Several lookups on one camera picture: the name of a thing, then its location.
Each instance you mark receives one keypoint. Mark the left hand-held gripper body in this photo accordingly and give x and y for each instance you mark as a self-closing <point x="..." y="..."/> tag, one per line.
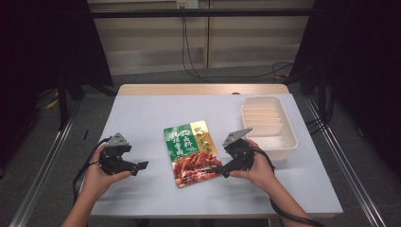
<point x="114" y="155"/>

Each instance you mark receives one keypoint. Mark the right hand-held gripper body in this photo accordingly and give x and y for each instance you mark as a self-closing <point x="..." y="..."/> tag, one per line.
<point x="240" y="150"/>

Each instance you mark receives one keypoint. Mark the green and gold snack packet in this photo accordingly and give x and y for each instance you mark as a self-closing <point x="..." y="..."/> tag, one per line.
<point x="192" y="153"/>

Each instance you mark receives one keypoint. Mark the white plastic container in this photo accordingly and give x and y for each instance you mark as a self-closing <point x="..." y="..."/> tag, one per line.
<point x="269" y="126"/>

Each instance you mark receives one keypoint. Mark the person's right hand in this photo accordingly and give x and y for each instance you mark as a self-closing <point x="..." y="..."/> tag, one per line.
<point x="256" y="168"/>

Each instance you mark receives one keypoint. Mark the person's left hand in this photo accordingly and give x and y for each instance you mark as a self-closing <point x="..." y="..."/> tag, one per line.
<point x="100" y="178"/>

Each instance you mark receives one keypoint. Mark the black stand leg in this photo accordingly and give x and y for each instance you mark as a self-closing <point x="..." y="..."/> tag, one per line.
<point x="63" y="101"/>

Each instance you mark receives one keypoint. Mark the black curtain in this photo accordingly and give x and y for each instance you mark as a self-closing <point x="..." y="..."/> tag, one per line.
<point x="44" y="56"/>
<point x="356" y="63"/>

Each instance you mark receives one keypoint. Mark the black metal crossbar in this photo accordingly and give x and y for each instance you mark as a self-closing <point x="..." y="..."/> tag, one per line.
<point x="201" y="12"/>

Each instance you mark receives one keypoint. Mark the aluminium floor rail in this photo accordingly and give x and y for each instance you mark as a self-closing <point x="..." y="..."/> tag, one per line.
<point x="41" y="176"/>
<point x="343" y="164"/>

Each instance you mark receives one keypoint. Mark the white wall socket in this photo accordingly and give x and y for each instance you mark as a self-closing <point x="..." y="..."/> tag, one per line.
<point x="187" y="3"/>

